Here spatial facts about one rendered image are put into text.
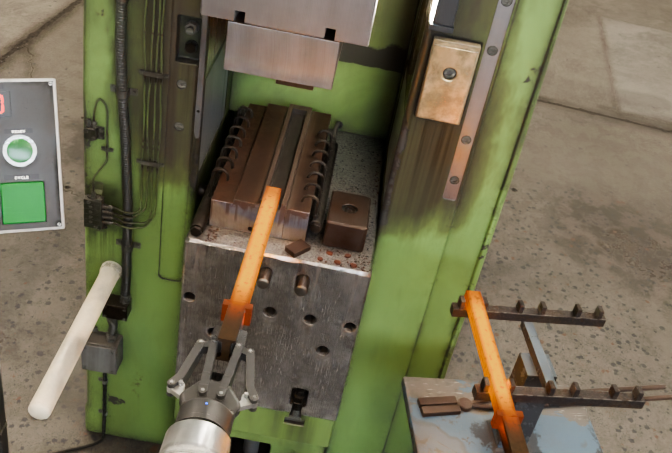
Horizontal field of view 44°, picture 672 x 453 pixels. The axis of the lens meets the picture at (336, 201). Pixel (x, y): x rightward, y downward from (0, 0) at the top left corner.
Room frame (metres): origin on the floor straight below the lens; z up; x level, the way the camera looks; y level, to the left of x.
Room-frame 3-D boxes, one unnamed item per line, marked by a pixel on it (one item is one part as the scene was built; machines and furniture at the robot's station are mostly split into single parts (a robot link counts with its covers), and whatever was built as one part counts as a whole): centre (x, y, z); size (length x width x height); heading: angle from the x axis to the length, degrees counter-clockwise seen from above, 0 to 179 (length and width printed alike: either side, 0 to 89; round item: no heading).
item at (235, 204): (1.56, 0.15, 0.96); 0.42 x 0.20 x 0.09; 1
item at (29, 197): (1.19, 0.56, 1.01); 0.07 x 0.05 x 0.07; 116
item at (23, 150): (1.23, 0.58, 1.09); 0.05 x 0.03 x 0.04; 91
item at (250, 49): (1.56, 0.15, 1.32); 0.42 x 0.20 x 0.10; 1
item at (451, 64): (1.49, -0.17, 1.27); 0.09 x 0.02 x 0.17; 91
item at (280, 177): (1.56, 0.12, 0.99); 0.42 x 0.05 x 0.01; 1
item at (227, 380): (0.82, 0.10, 1.06); 0.11 x 0.01 x 0.04; 176
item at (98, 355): (1.46, 0.51, 0.36); 0.09 x 0.07 x 0.12; 91
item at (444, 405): (1.29, -0.54, 0.67); 0.60 x 0.04 x 0.01; 109
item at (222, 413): (0.75, 0.12, 1.06); 0.09 x 0.08 x 0.07; 1
